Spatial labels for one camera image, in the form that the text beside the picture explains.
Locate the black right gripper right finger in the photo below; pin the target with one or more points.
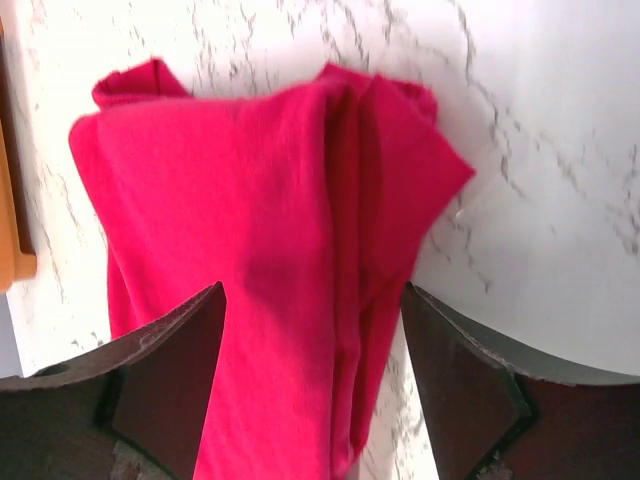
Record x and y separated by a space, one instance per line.
496 408

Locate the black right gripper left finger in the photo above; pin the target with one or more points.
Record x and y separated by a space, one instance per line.
133 408

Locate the magenta pink t shirt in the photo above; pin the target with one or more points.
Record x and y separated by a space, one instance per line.
309 206

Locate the orange plastic basket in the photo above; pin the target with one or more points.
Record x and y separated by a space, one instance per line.
18 256

